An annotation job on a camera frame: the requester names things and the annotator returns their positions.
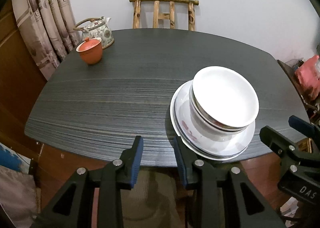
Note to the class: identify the floral white plate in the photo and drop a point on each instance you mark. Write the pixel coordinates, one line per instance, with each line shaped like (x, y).
(201, 138)

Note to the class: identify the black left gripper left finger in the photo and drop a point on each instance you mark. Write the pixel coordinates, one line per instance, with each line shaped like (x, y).
(72, 205)

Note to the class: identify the floral ceramic teapot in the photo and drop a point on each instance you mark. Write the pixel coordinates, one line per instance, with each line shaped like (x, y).
(96, 28)

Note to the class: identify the beige patterned curtain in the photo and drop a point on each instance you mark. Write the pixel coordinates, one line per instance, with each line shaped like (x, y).
(46, 27)

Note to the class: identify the white bowl floral outside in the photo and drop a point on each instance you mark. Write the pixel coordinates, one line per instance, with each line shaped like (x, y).
(211, 123)

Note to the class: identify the brown wooden cabinet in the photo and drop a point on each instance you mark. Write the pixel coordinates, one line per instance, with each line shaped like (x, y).
(21, 84)

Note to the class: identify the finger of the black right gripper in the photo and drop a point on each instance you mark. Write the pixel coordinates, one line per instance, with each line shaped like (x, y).
(307, 129)

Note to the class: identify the orange clay cup with strainer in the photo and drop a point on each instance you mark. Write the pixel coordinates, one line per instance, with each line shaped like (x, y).
(90, 50)

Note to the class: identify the large white bowl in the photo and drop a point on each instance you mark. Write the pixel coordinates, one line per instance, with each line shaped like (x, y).
(226, 95)

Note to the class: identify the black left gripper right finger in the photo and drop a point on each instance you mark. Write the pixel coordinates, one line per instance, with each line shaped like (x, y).
(221, 197)

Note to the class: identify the wooden bamboo chair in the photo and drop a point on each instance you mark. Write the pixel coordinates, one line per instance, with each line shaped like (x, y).
(170, 16)

